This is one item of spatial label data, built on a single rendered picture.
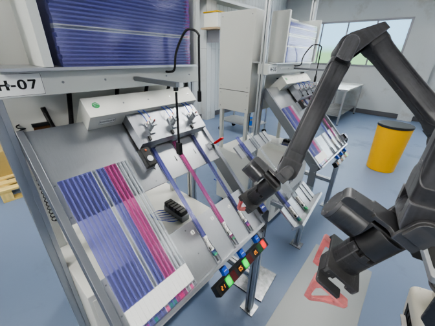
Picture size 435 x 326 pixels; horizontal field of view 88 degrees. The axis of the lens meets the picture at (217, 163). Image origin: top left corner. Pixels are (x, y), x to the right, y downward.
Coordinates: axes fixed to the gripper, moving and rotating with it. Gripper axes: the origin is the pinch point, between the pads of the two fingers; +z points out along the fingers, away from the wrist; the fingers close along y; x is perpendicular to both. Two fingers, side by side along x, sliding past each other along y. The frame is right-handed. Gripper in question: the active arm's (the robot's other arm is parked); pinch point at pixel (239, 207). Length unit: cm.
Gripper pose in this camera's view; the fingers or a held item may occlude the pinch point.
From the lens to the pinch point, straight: 84.8
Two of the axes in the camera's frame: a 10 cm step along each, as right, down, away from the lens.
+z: -4.8, 5.4, 6.9
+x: 5.8, 7.9, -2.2
